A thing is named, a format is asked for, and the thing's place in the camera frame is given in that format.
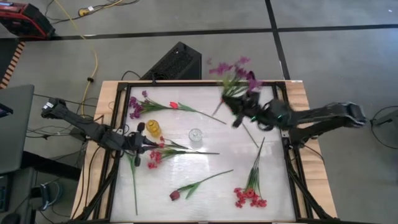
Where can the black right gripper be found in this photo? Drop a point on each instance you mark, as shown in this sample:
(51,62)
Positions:
(248,104)

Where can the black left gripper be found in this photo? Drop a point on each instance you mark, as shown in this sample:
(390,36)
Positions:
(135,143)

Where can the yellow glass vase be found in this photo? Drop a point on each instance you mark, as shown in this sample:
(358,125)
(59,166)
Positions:
(153,128)

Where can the purple artificial flower bunch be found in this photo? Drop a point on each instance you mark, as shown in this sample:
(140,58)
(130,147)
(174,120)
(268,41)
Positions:
(233,85)
(136,107)

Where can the clear patterned glass vase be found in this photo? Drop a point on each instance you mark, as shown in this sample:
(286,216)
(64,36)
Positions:
(196,135)

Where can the dark red artificial tulip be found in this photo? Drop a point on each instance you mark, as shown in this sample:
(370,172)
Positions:
(174,195)

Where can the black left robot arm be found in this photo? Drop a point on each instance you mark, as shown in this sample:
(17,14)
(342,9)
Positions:
(84,126)

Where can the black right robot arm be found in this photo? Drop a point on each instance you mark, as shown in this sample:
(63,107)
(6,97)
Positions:
(311,116)

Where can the long green stem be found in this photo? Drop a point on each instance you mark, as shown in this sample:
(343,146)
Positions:
(131,161)

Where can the black computer tower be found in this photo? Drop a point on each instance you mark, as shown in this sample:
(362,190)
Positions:
(174,63)

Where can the grey side table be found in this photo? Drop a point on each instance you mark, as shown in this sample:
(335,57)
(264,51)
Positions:
(15,124)

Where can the orange striped floor ramp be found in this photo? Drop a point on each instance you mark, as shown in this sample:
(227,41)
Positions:
(12,63)

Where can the red and black tool case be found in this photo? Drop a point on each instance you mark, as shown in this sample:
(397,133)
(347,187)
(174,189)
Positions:
(23,18)

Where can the black aluminium table frame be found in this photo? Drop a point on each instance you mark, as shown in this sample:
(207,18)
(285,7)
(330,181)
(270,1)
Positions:
(186,83)

